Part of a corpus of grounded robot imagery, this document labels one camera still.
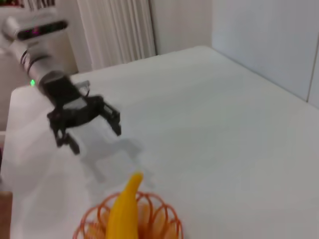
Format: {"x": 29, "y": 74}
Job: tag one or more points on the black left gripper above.
{"x": 67, "y": 104}

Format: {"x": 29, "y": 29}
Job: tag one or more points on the yellow banana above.
{"x": 124, "y": 211}

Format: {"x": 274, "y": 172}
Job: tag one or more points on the orange woven plastic basket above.
{"x": 162, "y": 219}

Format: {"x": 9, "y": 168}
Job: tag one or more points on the white pleated curtain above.
{"x": 117, "y": 30}

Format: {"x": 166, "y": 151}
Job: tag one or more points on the robot head camera bar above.
{"x": 42, "y": 30}

